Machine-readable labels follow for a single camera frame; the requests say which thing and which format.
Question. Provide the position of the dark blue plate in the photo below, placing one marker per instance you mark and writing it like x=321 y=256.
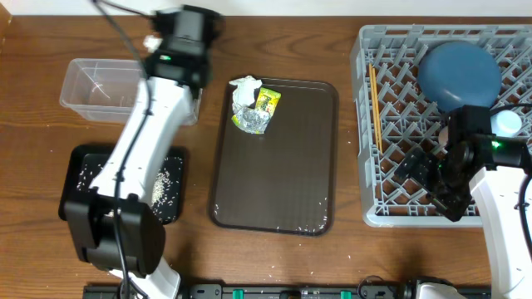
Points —
x=459 y=73

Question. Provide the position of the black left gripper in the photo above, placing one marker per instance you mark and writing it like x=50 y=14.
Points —
x=204 y=64

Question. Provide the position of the pile of white rice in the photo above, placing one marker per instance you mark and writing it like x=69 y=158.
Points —
x=166 y=191

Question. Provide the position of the yellow green snack wrapper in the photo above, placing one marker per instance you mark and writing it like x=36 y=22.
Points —
x=267 y=100

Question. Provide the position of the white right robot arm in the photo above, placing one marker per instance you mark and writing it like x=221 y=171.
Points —
x=492 y=172

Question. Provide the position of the pink plastic cup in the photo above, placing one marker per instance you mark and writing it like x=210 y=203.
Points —
x=443 y=136

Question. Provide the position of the black shallow tray bin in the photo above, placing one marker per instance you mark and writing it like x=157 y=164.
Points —
x=75 y=163

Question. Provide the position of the clear plastic bin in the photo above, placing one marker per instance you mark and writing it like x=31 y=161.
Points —
x=113 y=90

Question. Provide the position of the white paper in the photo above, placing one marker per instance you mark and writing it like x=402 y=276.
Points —
x=243 y=95

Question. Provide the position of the white napkin wrapper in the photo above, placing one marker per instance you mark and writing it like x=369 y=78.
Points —
x=151 y=43

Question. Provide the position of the light blue cup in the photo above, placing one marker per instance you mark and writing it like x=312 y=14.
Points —
x=506 y=123

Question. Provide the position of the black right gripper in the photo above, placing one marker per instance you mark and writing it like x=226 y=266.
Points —
x=452 y=206

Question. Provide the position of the brown serving tray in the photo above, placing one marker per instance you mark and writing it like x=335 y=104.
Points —
x=282 y=181

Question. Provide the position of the grey dishwasher rack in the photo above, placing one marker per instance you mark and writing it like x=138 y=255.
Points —
x=394 y=116

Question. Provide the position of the silver foil snack wrapper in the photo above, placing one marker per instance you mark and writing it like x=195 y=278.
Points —
x=251 y=121

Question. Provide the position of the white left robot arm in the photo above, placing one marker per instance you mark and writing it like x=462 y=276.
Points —
x=112 y=224

